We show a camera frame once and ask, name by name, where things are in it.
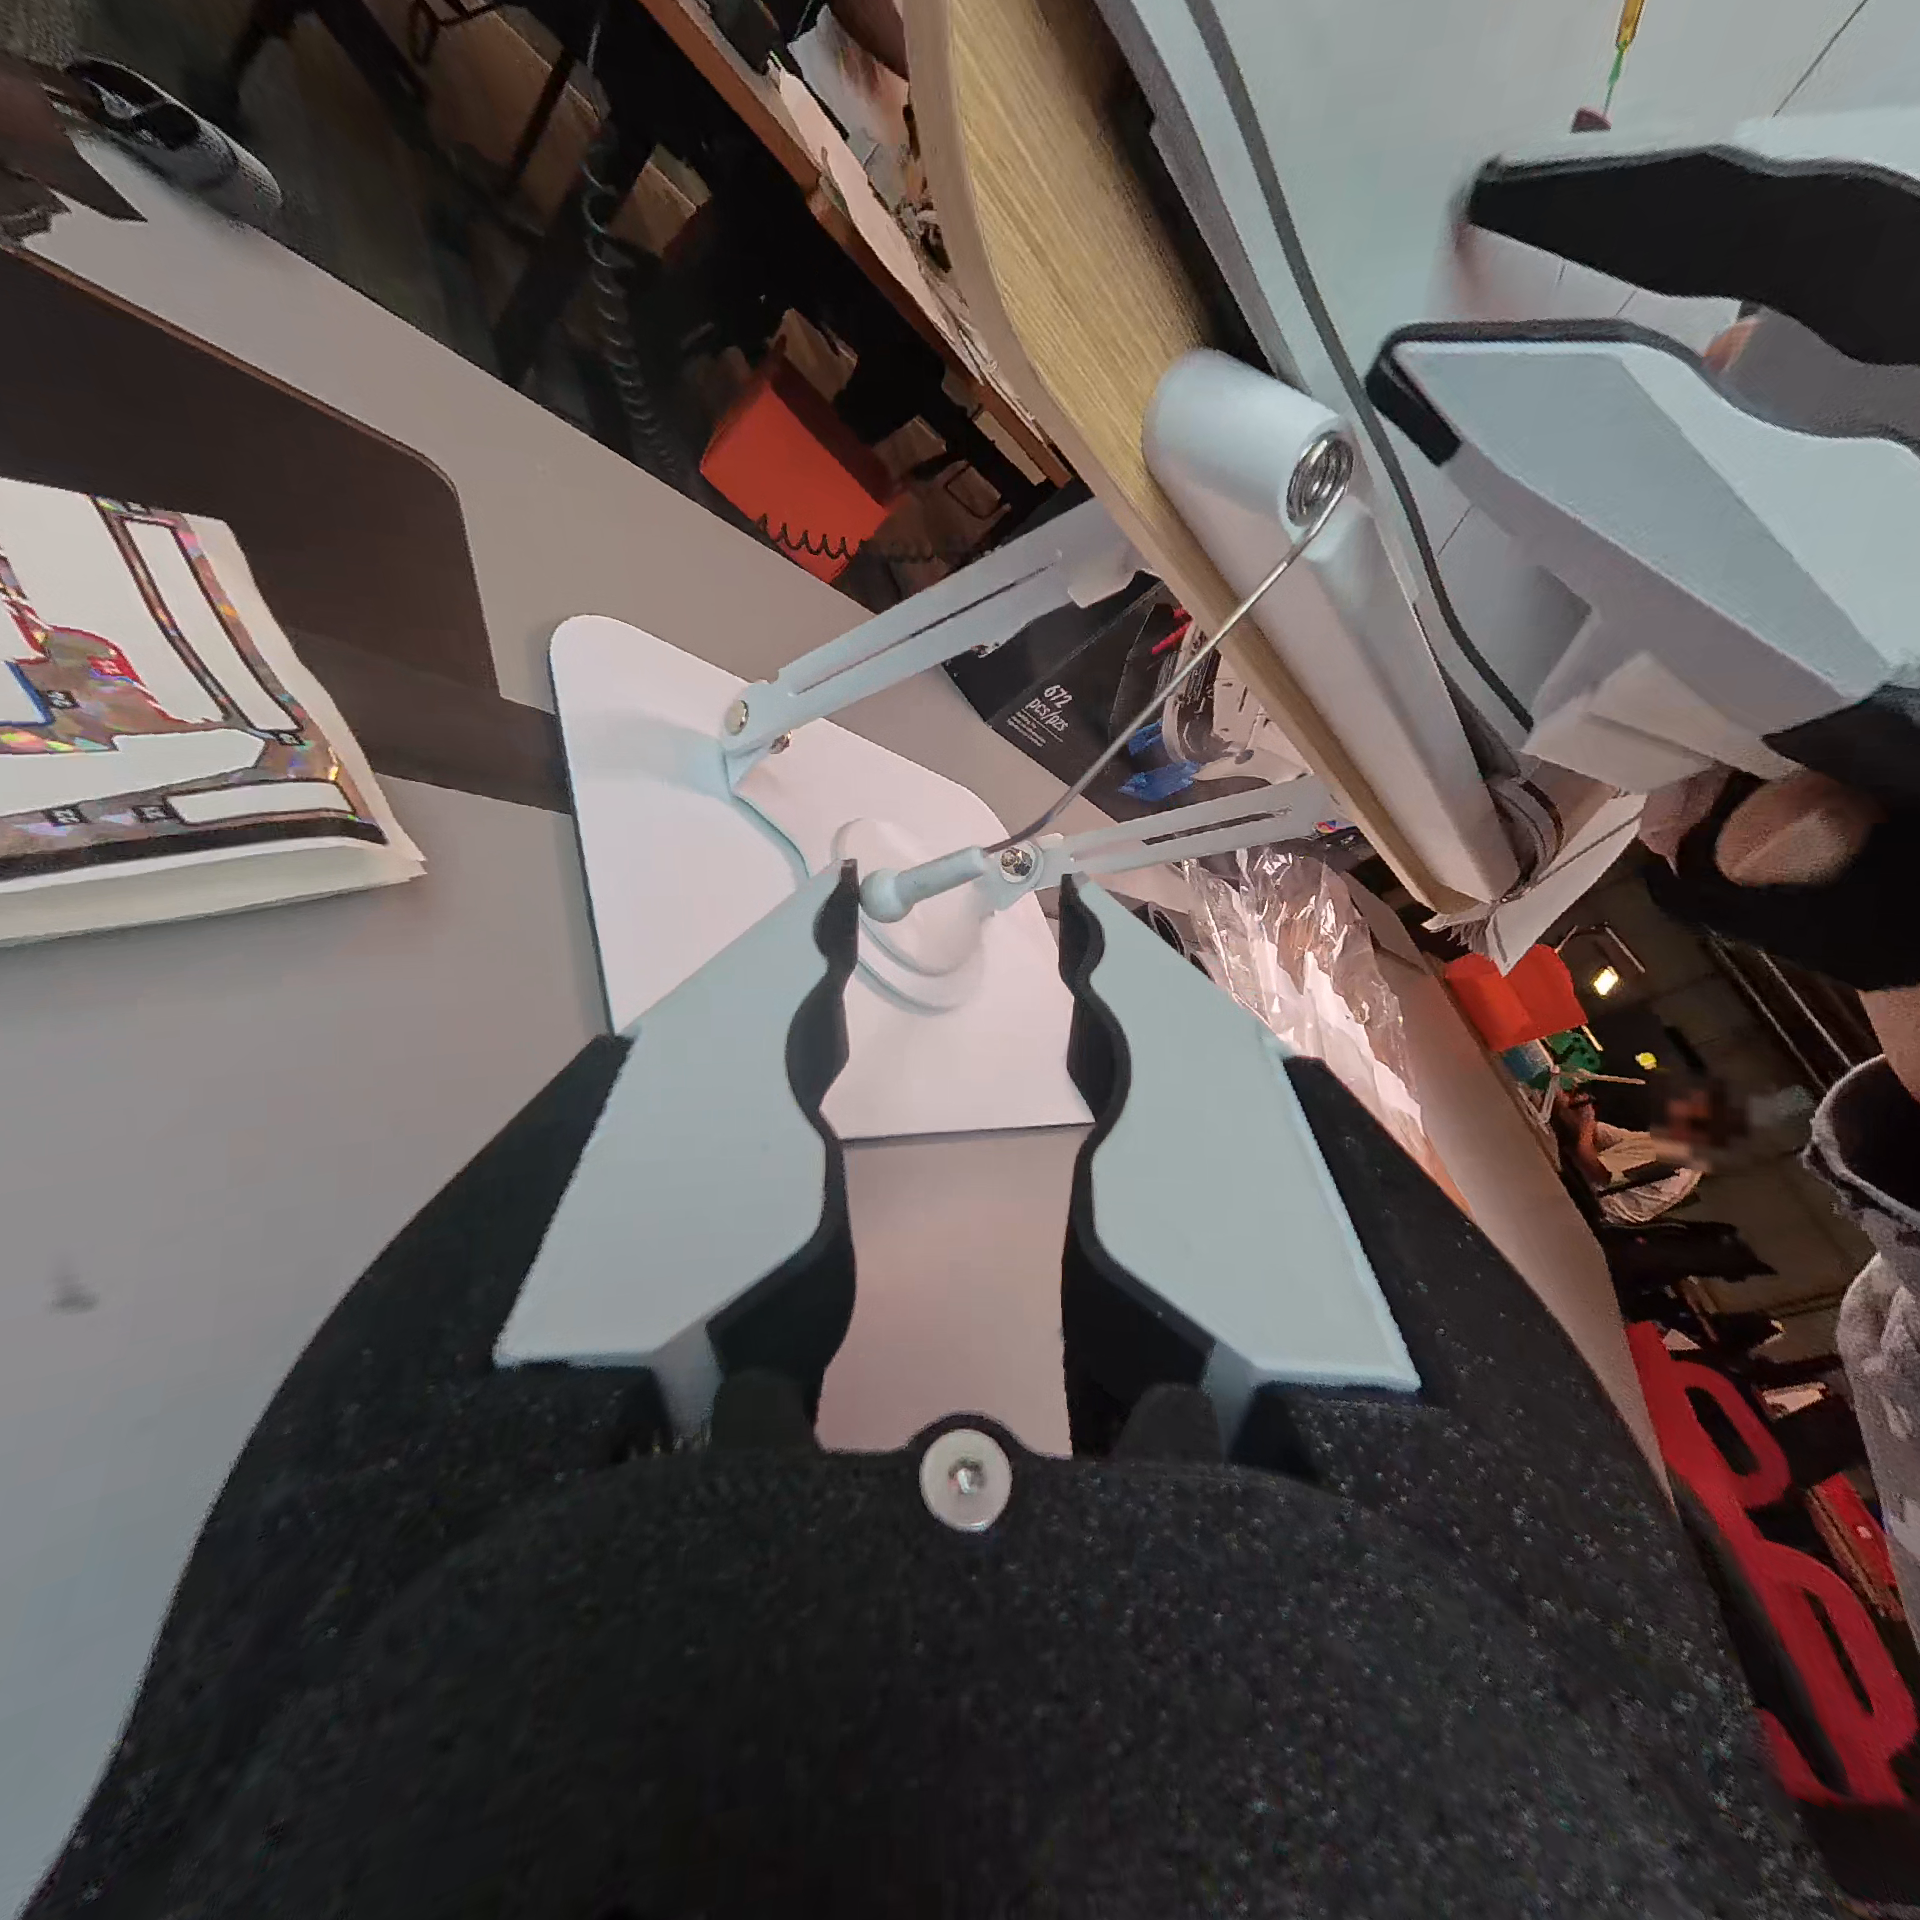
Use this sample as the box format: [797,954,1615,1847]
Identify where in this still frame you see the grey desk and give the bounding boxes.
[0,135,1681,1920]

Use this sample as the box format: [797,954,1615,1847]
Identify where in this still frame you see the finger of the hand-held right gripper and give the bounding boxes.
[1457,109,1920,367]
[1364,321,1920,797]

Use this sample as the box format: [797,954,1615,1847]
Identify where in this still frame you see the heap of clear plastic bags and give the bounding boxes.
[1183,840,1443,1144]

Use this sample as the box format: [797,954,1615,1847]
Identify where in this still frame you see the person's right forearm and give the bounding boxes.
[1808,1049,1920,1607]

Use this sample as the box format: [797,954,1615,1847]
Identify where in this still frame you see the holographic sticker sheet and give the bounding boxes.
[0,477,425,947]

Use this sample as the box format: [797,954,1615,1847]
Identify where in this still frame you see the red frame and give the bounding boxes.
[1627,1319,1920,1809]

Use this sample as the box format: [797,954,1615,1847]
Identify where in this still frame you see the black coiled cable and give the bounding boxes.
[575,135,676,467]

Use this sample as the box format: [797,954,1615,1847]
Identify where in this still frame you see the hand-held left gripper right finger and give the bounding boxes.
[1055,873,1421,1450]

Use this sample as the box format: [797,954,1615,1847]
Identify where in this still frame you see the wooden book stand white base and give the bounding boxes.
[547,0,1652,1144]

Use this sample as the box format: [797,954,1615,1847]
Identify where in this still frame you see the person's right hand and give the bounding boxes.
[1710,773,1892,890]

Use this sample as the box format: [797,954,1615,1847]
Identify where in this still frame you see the orange plastic bin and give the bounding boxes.
[1447,944,1593,1052]
[701,359,902,564]

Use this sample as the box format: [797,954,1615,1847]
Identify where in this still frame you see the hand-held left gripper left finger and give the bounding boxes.
[492,857,859,1443]

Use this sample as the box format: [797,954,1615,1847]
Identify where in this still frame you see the instruction booklet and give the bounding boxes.
[1095,0,1920,963]

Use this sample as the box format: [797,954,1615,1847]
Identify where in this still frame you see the black toy set box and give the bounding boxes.
[944,576,1201,797]

